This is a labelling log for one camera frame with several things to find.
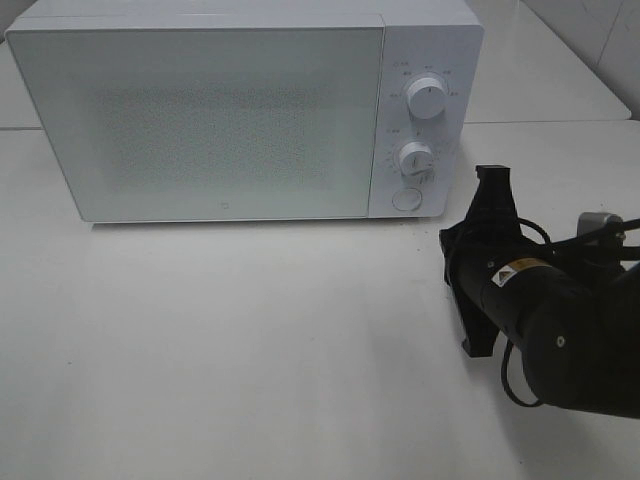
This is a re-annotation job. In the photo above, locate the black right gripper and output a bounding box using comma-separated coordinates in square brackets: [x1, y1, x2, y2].
[439, 165, 550, 358]

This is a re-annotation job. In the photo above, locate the round door release button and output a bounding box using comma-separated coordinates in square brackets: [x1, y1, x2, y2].
[392, 187, 423, 212]

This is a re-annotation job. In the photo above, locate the white microwave door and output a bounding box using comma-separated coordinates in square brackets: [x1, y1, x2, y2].
[9, 28, 382, 223]

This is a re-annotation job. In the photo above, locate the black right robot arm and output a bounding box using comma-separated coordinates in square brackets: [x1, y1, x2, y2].
[439, 165, 639, 418]

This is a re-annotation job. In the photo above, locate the upper white power knob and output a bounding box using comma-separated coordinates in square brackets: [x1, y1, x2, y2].
[405, 72, 448, 120]

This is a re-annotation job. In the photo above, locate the white microwave oven body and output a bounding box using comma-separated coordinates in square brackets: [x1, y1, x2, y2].
[5, 1, 484, 220]

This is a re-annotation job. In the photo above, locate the black camera cable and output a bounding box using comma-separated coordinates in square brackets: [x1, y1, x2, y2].
[499, 215, 640, 407]

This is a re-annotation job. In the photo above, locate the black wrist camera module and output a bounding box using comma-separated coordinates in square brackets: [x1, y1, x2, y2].
[576, 212, 623, 236]

